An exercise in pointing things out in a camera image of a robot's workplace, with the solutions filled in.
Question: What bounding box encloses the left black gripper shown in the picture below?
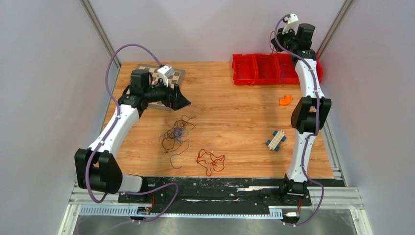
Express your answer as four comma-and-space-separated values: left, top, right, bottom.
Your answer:
143, 76, 190, 111

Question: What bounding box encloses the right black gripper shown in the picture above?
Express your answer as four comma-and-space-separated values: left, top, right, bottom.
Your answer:
272, 26, 298, 52

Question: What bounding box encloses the purple wire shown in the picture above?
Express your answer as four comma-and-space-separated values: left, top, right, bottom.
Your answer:
279, 61, 293, 86

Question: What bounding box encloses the brown wire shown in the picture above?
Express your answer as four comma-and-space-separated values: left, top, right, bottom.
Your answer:
159, 114, 197, 170

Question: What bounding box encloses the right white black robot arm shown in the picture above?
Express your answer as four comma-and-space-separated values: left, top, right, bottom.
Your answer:
271, 23, 332, 205

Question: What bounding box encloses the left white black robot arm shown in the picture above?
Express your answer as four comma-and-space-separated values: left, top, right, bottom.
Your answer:
74, 65, 191, 203

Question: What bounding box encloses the wooden chessboard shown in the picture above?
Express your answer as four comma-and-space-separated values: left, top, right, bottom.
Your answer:
136, 64, 185, 112

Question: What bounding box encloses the red bin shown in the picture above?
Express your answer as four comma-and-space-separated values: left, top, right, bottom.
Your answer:
316, 60, 323, 83
274, 53, 300, 85
254, 53, 280, 85
232, 54, 258, 85

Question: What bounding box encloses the red bin far right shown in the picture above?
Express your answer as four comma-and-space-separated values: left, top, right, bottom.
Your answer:
316, 60, 323, 83

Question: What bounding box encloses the red bin far left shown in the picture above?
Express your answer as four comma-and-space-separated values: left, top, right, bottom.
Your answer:
232, 54, 258, 85

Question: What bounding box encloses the orange plastic piece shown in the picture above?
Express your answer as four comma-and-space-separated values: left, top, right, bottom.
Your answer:
279, 95, 293, 106

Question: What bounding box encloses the white blue toy block car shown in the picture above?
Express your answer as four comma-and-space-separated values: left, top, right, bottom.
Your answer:
266, 130, 286, 151

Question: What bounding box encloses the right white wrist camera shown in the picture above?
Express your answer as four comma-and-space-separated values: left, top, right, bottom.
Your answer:
282, 13, 299, 34

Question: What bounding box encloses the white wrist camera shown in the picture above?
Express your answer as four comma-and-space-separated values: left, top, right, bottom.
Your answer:
282, 13, 299, 34
157, 64, 175, 87

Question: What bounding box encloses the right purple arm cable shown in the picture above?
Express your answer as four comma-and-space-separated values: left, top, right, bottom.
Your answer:
274, 14, 325, 227

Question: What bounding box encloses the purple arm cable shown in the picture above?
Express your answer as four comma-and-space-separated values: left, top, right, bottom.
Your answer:
85, 44, 180, 224
274, 14, 325, 227

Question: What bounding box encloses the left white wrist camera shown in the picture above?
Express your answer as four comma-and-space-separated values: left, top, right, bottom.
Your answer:
157, 64, 175, 87

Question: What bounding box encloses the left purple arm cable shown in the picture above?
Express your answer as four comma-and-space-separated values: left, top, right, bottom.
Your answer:
85, 44, 180, 224

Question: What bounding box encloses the aluminium frame rail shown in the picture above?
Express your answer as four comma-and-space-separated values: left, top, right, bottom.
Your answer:
59, 185, 373, 235

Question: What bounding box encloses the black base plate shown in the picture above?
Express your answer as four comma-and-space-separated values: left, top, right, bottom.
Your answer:
87, 175, 346, 215

